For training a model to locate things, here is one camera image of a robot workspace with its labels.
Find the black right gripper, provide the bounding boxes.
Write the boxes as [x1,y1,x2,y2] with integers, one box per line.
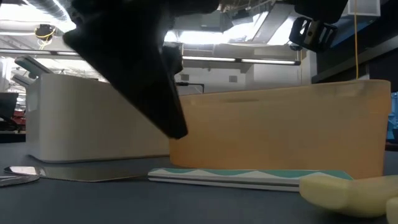
[289,0,349,53]

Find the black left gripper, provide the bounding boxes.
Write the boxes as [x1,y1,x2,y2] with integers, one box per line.
[62,0,220,140]

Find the white plastic bin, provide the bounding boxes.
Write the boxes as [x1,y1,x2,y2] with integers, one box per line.
[25,73,171,164]

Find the brown wooden tray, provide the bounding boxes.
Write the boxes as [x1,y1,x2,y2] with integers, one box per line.
[169,79,392,180]

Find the white ceiling panel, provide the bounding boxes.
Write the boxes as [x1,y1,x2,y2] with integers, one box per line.
[347,0,382,17]

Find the ceiling light strip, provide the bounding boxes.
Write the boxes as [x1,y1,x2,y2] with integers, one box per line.
[182,55,302,66]

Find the blue-lit window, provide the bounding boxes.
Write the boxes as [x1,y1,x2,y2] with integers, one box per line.
[387,91,398,141]

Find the dark office chair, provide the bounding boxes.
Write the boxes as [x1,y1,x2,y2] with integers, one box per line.
[0,91,19,131]

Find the black stand frame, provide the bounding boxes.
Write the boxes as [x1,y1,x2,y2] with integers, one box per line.
[175,81,205,94]

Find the yellow black cord reel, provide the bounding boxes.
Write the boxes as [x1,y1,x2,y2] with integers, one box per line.
[34,24,57,49]

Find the ribbed silver duct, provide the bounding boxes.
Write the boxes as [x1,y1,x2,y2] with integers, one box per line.
[26,0,75,24]

